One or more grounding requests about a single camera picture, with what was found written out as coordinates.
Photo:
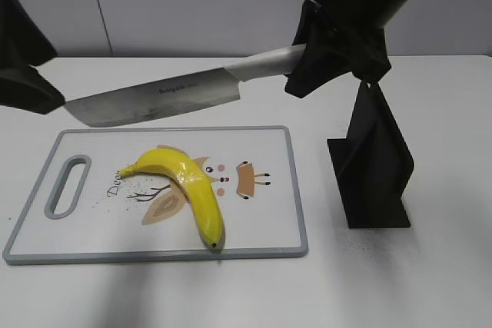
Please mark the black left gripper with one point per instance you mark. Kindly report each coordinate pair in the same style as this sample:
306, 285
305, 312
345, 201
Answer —
23, 43

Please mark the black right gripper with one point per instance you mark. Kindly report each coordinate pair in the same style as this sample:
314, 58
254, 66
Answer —
333, 49

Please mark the white-handled kitchen knife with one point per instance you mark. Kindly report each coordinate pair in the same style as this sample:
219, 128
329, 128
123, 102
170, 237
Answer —
181, 94

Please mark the yellow plastic banana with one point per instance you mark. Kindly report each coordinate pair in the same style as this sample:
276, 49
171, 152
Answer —
192, 181

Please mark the black knife stand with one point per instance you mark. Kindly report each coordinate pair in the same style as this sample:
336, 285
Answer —
372, 164

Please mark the white grey-rimmed cutting board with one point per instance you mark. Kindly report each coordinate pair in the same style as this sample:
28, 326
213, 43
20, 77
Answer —
81, 211

